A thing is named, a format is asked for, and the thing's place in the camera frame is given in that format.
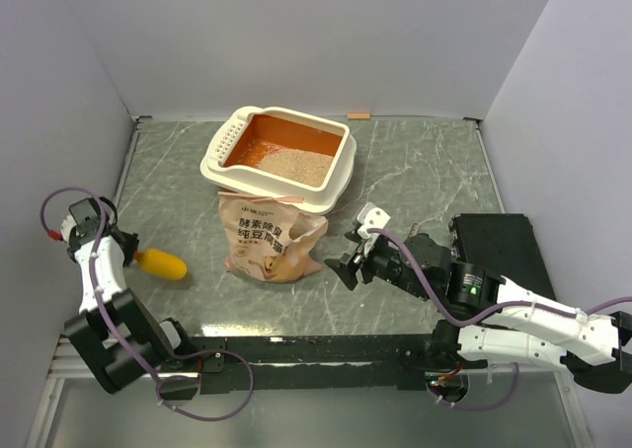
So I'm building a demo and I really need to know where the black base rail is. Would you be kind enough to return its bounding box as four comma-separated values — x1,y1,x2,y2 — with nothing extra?
160,331,487,395

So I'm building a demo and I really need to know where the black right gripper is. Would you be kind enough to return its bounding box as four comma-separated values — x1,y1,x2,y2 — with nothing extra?
323,229,433,300

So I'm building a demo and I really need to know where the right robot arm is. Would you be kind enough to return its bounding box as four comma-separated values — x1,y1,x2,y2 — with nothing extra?
325,228,631,394

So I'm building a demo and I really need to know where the white orange litter box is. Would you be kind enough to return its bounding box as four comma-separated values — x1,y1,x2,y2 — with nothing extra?
199,106,356,215

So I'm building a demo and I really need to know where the beige cat litter pile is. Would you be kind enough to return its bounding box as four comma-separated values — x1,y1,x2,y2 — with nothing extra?
256,149,333,187

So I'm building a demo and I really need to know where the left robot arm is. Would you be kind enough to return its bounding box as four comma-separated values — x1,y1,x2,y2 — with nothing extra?
62,197,196,394

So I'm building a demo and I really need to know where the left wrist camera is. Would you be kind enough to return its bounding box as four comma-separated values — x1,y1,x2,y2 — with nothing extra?
59,197,101,243

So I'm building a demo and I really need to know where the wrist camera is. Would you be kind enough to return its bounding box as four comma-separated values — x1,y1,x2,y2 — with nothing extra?
355,202,391,239
59,197,101,243

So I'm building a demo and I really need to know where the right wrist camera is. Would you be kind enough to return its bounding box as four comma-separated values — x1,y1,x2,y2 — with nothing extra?
355,202,391,239

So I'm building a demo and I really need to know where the pink cat litter bag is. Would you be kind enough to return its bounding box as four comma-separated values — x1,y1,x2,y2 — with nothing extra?
218,191,328,283

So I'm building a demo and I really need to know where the orange tape piece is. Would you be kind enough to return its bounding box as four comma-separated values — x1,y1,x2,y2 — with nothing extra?
347,112,371,120

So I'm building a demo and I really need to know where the black case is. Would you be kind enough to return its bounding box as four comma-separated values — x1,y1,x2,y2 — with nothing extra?
448,213,557,301

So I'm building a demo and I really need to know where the yellow litter scoop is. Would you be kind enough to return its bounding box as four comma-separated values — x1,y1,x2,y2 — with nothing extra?
134,248,188,280

